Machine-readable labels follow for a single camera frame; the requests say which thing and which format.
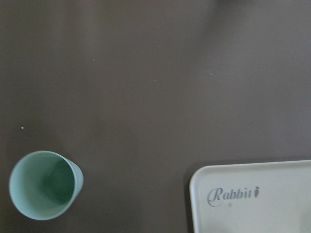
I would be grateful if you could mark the mint green cup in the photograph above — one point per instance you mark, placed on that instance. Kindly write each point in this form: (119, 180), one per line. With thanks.
(44, 184)

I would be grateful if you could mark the cream plastic tray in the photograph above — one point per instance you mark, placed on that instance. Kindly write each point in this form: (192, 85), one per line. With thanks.
(270, 197)

